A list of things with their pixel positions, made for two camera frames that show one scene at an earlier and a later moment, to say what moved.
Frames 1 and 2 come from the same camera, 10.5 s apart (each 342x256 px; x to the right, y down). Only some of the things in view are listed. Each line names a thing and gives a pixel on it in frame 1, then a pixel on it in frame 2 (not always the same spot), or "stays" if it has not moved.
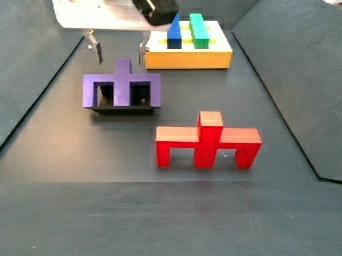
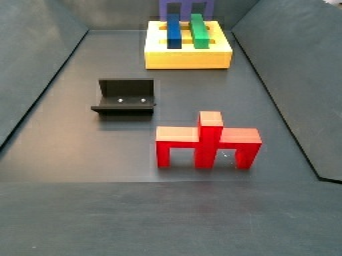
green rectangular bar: [199, 32] stays
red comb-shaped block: [208, 137] stays
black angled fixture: [139, 99] stays
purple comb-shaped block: [121, 79] -> [186, 9]
